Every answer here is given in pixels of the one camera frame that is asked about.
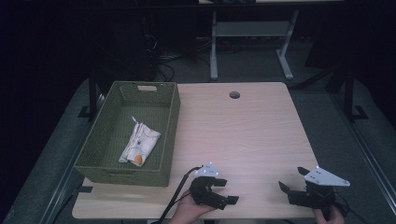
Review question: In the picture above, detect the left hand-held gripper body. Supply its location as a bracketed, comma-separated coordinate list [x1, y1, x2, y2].
[189, 161, 227, 211]

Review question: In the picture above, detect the folded white printed cloth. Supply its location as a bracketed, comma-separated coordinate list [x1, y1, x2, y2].
[118, 116, 162, 168]

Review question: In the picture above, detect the person's left hand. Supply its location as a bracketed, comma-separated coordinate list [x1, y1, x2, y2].
[167, 189, 217, 224]

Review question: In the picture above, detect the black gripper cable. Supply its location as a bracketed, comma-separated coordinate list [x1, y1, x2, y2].
[333, 189, 372, 224]
[150, 166, 204, 224]

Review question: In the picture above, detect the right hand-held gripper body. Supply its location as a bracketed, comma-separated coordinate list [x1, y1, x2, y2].
[287, 165, 351, 210]

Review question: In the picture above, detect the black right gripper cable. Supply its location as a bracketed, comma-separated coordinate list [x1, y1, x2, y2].
[333, 189, 372, 224]

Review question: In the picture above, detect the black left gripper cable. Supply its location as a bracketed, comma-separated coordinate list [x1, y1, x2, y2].
[150, 166, 204, 224]

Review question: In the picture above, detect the tangle of black floor cables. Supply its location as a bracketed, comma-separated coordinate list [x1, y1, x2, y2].
[141, 18, 213, 82]

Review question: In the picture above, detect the black metal stand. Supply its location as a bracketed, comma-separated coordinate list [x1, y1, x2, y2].
[78, 66, 106, 123]
[342, 66, 370, 123]

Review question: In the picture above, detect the person's right hand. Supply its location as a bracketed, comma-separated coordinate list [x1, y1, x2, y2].
[312, 204, 347, 224]

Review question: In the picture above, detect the green woven basket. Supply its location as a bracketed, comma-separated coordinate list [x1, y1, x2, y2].
[74, 80, 181, 188]

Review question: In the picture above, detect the white metal desk frame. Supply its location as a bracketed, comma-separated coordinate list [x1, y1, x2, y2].
[209, 8, 301, 82]

